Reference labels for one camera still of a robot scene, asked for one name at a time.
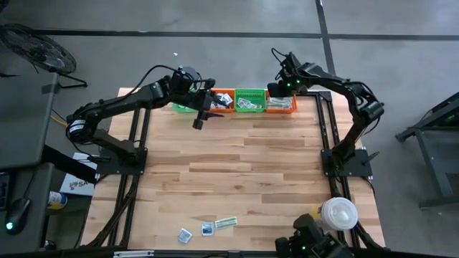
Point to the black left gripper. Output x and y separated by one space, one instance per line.
188 87

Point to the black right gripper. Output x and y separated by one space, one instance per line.
292 83

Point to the white packet dark print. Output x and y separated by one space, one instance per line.
207 228
185 235
226 98

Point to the sachets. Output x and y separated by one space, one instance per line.
279 103

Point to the white packet red print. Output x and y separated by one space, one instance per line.
243 103

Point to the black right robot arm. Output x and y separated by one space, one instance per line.
355 104

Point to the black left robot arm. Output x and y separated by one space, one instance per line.
118 104

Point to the orange-red plastic basket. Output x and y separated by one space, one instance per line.
226 110
283 110

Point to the green plastic basket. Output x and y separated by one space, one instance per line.
256 94
181 107

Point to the yellow wipes canister white lid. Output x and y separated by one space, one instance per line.
339 213

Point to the black metal stand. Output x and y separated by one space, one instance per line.
434 143

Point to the white printed cardboard box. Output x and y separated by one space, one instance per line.
77 187

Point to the black floor fan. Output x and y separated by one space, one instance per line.
43 53

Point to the white and yellow can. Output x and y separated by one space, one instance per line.
57 200

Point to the grey desk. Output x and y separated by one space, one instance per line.
21 118

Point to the black caster wheel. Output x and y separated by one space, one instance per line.
50 245

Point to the black keyboard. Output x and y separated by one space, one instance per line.
3 191

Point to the white mounting bracket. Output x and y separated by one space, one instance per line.
133 254

